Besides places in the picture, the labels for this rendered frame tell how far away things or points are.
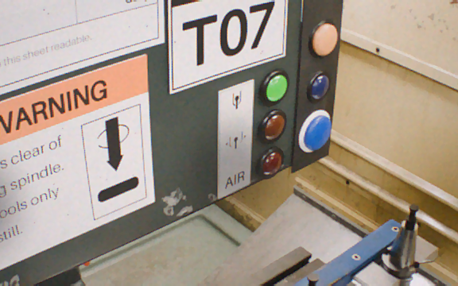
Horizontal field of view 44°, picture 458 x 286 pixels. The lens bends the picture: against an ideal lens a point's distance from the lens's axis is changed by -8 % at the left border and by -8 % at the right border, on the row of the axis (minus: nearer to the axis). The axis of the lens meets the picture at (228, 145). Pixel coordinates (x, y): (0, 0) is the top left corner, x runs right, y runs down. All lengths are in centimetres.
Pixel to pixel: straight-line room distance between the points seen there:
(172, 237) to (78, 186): 160
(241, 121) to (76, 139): 13
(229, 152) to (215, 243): 151
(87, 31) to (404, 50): 102
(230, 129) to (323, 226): 121
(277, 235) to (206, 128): 124
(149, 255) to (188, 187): 148
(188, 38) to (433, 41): 92
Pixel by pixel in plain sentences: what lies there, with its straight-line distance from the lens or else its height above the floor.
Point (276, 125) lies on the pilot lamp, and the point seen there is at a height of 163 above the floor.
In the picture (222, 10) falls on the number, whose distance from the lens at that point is 37.
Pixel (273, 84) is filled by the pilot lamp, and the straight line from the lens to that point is 42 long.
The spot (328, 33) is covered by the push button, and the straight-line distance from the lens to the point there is 44.
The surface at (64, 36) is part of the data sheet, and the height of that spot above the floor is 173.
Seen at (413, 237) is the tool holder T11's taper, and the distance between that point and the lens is 91.
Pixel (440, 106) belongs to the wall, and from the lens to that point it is 128.
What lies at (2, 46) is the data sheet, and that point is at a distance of 30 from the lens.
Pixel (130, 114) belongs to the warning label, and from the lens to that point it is 36.
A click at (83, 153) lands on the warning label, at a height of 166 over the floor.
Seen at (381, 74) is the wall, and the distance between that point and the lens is 135.
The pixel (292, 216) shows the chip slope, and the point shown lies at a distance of 165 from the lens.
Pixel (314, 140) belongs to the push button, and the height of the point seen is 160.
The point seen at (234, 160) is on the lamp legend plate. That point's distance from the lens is 43.
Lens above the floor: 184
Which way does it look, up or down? 32 degrees down
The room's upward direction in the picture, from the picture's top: 1 degrees clockwise
